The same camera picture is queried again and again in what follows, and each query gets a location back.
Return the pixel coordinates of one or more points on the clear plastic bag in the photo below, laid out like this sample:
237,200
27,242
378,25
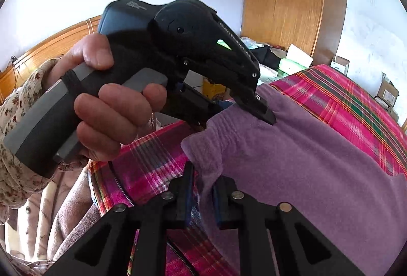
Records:
251,43

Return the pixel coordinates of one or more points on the black cloth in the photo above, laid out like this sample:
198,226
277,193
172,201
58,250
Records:
270,56

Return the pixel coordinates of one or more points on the white printed quilt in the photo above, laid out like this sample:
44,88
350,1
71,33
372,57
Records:
38,225

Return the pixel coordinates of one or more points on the pink plaid blanket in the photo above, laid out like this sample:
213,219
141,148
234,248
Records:
149,155

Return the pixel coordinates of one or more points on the wooden wardrobe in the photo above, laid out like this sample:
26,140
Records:
279,9

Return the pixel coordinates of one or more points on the pale green tissue packs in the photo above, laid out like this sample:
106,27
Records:
291,66

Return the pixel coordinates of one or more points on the person's left hand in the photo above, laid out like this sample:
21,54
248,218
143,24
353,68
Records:
111,117

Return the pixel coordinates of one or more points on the wooden headboard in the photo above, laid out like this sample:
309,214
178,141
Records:
41,50

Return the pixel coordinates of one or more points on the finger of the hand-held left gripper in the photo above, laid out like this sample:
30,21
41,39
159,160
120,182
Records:
194,104
256,102

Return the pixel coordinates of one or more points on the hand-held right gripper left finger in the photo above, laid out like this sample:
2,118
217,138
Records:
189,203

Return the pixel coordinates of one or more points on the brown fleece blanket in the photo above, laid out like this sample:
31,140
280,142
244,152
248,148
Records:
79,215

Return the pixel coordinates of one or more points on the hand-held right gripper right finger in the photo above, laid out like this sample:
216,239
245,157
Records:
217,206

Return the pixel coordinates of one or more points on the brown cardboard box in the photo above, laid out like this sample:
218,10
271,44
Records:
387,91

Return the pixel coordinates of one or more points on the purple fleece pants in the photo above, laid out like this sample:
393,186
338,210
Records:
302,168

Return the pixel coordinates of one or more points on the white cardboard box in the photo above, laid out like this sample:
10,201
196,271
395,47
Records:
339,65

